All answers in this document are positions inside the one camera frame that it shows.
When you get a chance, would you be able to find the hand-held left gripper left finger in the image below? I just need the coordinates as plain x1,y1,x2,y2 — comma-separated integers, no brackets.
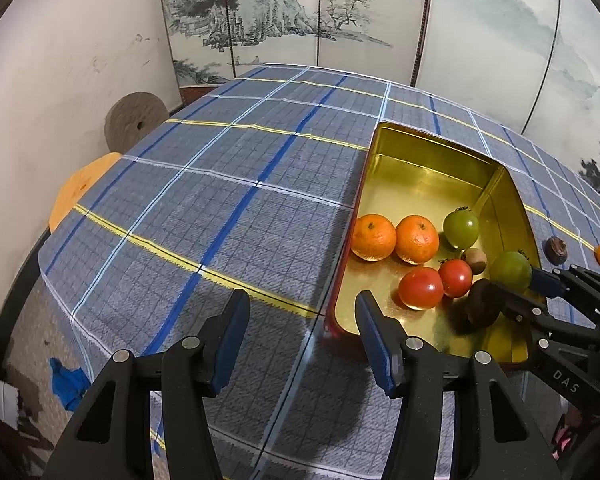
42,288,251,480

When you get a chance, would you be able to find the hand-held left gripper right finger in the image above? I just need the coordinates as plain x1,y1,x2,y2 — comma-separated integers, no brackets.
355,290,553,480

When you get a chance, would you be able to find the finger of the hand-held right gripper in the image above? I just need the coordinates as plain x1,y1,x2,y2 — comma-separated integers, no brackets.
529,264,600,328
489,281,600,350

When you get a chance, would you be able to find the large dark brown passion fruit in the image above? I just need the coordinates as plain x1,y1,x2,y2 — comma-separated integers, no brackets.
545,236,569,263

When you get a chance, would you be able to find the green tomato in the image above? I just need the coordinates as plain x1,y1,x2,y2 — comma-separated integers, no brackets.
443,206,480,249
489,250,533,295

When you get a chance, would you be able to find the small dark passion fruit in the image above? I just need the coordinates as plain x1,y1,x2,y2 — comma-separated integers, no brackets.
452,279,506,335

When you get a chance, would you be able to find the small brown longan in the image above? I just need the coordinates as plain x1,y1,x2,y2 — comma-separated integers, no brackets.
462,248,488,276

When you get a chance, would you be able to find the small tangerine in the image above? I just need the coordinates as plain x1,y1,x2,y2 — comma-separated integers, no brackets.
351,213,397,262
395,215,440,265

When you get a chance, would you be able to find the red and gold tin box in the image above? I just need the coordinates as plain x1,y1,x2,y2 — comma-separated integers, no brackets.
326,121,543,365

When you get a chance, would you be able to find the red tomato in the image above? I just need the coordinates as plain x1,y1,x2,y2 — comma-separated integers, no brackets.
398,267,445,310
438,258,474,298

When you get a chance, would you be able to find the blue plaid tablecloth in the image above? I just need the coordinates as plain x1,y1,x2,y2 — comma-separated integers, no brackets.
37,63,600,480

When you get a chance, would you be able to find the blue cloth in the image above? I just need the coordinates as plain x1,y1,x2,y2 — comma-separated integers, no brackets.
49,357,91,411

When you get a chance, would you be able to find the grey round millstone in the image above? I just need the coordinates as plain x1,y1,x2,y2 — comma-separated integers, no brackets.
103,91,167,153

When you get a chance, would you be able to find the painted landscape folding screen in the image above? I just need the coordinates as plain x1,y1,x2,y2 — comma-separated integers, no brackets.
157,0,600,201

